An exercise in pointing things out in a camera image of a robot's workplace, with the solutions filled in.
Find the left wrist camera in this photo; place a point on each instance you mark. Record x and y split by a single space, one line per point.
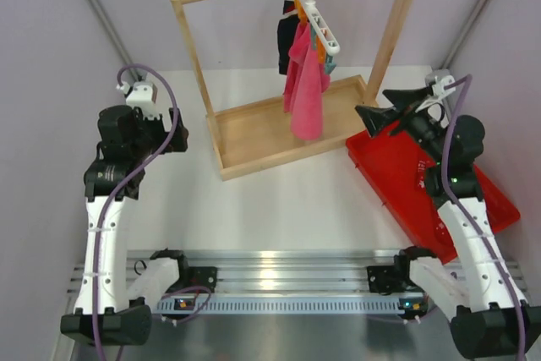
141 95

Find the perforated cable duct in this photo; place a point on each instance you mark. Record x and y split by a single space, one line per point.
291 305

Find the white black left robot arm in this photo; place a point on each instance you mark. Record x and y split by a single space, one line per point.
109 311

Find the pink towel sock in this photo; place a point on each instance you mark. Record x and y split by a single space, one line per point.
305 84

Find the red patterned sock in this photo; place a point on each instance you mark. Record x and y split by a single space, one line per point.
439 230

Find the white clip hanger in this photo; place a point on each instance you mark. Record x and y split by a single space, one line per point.
323 30

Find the aluminium mounting rail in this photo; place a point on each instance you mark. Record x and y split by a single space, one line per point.
288 272

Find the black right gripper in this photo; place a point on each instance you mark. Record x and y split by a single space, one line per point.
404 101

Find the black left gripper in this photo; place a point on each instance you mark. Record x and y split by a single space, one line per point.
177 141

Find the teal middle clothes peg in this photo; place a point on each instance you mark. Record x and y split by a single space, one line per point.
313 37

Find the teal end clothes peg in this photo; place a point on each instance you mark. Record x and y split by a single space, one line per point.
329 64

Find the red plastic tray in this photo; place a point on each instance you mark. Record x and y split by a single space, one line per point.
394 167

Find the wooden clothes rack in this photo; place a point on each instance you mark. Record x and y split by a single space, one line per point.
257 136

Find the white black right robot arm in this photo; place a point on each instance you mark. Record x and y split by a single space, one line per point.
488 314

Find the black christmas sock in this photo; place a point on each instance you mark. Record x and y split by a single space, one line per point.
286 29

